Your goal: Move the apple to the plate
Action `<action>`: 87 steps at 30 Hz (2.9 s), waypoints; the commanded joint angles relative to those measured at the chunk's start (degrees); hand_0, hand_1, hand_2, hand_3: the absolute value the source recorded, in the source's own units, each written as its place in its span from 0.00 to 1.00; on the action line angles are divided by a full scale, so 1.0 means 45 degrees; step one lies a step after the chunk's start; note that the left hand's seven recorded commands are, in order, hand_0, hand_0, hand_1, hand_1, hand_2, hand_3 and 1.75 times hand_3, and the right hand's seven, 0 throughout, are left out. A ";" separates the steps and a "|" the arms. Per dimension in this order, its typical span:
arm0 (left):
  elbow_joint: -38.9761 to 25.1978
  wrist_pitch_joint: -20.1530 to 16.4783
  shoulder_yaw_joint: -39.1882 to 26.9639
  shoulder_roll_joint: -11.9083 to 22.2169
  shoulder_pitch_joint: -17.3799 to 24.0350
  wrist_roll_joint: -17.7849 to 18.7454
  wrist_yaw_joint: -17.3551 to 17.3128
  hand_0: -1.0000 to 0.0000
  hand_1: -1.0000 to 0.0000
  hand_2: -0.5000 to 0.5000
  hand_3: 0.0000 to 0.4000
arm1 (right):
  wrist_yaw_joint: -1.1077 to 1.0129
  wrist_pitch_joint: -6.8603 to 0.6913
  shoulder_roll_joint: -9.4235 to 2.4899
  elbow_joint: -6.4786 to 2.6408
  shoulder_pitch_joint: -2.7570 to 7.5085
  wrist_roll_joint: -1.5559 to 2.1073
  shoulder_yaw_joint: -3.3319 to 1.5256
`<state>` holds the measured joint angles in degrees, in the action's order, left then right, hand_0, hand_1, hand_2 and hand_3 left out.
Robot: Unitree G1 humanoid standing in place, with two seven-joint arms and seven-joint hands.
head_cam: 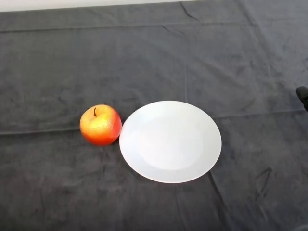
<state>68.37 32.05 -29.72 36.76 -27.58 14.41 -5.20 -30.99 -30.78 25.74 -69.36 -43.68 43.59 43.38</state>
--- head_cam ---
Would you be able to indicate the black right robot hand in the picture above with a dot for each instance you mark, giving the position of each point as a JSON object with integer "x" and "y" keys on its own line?
{"x": 304, "y": 95}

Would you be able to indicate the red yellow apple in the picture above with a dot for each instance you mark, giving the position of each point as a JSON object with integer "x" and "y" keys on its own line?
{"x": 101, "y": 127}

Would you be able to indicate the white round plate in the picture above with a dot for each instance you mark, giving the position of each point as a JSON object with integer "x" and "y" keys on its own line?
{"x": 170, "y": 144}

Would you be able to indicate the dark grey cloth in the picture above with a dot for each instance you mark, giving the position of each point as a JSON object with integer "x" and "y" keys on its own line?
{"x": 154, "y": 60}

